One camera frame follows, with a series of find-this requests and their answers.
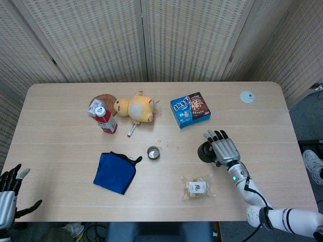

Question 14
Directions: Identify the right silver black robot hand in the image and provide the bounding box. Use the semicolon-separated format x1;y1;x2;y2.
203;130;241;167

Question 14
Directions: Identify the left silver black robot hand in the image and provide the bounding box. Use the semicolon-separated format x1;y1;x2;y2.
0;163;43;230

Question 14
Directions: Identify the black cast iron teapot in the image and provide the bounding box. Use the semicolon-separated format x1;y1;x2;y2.
197;141;223;164

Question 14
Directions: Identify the clear snack bag white label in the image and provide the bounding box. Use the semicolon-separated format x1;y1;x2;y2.
180;175;217;202

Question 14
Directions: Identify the blue cookie box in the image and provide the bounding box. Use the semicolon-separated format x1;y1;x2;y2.
170;91;212;130

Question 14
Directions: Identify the white round table grommet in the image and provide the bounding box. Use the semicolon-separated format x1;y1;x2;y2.
239;91;256;103

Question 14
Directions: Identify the woven folding screen panel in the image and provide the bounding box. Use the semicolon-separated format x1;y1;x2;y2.
0;0;70;86
222;0;303;83
252;0;323;108
141;0;255;83
10;0;148;83
0;82;26;174

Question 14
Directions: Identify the white grey sneaker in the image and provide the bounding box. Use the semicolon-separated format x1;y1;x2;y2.
302;149;323;186

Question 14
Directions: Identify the yellow plush toy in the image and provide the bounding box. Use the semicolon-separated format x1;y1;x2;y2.
113;91;160;125

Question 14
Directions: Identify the blue cloth with black trim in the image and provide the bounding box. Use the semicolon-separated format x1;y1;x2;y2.
93;151;143;196

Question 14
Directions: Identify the red NFC juice bottle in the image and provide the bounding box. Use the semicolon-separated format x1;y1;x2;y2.
94;106;118;135

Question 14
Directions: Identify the round brown bread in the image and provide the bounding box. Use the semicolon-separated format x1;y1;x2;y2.
89;93;117;117

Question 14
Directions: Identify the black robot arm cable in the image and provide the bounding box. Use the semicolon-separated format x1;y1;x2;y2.
243;176;276;210

